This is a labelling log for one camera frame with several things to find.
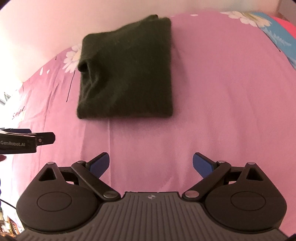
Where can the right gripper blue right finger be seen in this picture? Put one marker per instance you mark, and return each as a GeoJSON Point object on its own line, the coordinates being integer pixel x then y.
{"type": "Point", "coordinates": [212, 173]}

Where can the pink floral bed sheet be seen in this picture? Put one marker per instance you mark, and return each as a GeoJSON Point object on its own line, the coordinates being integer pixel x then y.
{"type": "Point", "coordinates": [234, 100]}

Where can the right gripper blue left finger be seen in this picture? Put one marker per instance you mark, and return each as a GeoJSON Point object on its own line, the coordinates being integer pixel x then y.
{"type": "Point", "coordinates": [90, 173]}

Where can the black knit sweater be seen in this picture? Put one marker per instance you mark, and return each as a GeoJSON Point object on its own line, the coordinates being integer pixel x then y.
{"type": "Point", "coordinates": [126, 73]}

